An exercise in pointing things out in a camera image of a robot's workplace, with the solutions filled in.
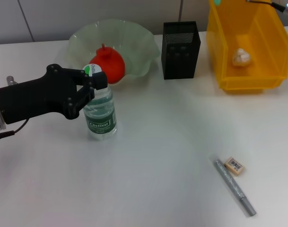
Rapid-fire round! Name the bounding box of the yellow plastic bin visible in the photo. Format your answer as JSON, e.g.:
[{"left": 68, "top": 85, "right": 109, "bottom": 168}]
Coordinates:
[{"left": 206, "top": 0, "right": 288, "bottom": 95}]

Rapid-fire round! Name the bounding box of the green glass fruit bowl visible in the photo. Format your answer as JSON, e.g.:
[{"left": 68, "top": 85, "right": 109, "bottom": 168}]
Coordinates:
[{"left": 68, "top": 19, "right": 161, "bottom": 90}]

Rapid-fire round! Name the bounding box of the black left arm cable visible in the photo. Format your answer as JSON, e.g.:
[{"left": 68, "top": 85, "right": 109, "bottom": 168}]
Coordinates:
[{"left": 0, "top": 118, "right": 30, "bottom": 141}]

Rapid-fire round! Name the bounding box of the clear green-label water bottle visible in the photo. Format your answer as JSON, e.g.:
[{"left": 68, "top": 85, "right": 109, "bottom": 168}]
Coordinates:
[{"left": 82, "top": 63, "right": 118, "bottom": 141}]

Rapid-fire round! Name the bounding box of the black mesh pen holder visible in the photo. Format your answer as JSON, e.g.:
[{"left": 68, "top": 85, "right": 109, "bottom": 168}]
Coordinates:
[{"left": 161, "top": 21, "right": 202, "bottom": 80}]

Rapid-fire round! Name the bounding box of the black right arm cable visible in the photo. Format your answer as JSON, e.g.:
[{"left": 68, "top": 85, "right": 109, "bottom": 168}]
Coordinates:
[{"left": 246, "top": 0, "right": 288, "bottom": 11}]

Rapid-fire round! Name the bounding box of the white paper ball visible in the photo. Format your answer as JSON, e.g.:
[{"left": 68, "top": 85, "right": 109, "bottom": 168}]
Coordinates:
[{"left": 232, "top": 48, "right": 252, "bottom": 67}]

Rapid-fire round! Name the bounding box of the grey pen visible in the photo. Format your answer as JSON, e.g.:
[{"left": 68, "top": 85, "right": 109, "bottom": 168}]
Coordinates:
[{"left": 212, "top": 157, "right": 257, "bottom": 217}]

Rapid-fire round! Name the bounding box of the beige eraser with barcode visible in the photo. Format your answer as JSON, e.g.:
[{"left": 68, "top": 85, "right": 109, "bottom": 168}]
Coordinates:
[{"left": 223, "top": 156, "right": 245, "bottom": 176}]

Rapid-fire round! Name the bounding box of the red pomegranate toy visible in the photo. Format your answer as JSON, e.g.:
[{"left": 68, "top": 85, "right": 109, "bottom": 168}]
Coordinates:
[{"left": 88, "top": 43, "right": 126, "bottom": 84}]

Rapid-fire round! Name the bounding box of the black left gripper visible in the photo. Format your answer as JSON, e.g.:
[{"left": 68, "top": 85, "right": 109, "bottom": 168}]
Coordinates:
[{"left": 0, "top": 63, "right": 108, "bottom": 125}]

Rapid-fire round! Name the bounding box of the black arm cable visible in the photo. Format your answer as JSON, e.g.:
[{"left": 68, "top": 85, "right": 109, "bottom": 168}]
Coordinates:
[
  {"left": 0, "top": 118, "right": 30, "bottom": 141},
  {"left": 246, "top": 0, "right": 288, "bottom": 11}
]

